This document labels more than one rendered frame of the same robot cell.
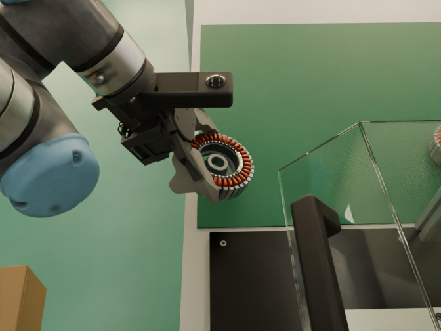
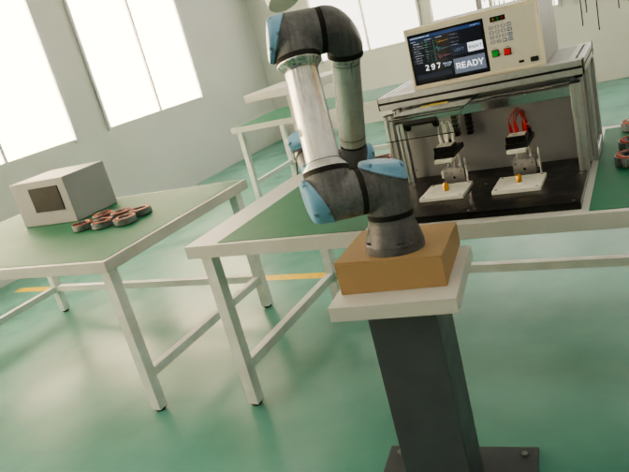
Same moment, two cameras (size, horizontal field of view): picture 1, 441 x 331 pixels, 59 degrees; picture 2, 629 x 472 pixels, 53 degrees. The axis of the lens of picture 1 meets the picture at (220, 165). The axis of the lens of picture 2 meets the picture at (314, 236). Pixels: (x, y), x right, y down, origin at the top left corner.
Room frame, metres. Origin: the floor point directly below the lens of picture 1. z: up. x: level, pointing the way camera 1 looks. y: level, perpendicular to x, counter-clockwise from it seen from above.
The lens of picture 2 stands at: (-0.58, 1.78, 1.38)
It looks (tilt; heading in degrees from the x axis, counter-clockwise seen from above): 17 degrees down; 302
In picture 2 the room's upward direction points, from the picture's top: 15 degrees counter-clockwise
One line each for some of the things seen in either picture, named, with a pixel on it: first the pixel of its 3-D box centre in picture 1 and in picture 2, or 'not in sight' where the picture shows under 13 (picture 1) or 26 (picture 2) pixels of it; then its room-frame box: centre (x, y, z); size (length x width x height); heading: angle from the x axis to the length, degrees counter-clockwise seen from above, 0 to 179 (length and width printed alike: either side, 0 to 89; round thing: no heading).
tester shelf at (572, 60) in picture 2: not in sight; (486, 76); (-0.01, -0.53, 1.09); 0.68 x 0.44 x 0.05; 1
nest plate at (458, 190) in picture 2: not in sight; (446, 191); (0.11, -0.21, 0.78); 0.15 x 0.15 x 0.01; 1
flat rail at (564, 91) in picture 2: not in sight; (475, 107); (-0.01, -0.31, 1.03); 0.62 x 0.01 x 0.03; 1
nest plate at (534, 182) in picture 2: not in sight; (519, 183); (-0.13, -0.21, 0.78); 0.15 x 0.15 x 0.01; 1
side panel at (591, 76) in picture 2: not in sight; (592, 106); (-0.33, -0.62, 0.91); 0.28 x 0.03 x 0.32; 91
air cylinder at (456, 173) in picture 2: not in sight; (455, 172); (0.11, -0.35, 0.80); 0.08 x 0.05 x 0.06; 1
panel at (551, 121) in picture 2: not in sight; (490, 127); (-0.01, -0.47, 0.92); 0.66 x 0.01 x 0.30; 1
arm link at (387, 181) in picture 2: not in sight; (382, 184); (0.06, 0.39, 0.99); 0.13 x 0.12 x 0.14; 38
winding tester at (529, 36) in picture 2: not in sight; (484, 39); (-0.02, -0.53, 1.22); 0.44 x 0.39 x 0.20; 1
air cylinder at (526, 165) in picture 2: not in sight; (525, 164); (-0.13, -0.36, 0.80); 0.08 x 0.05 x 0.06; 1
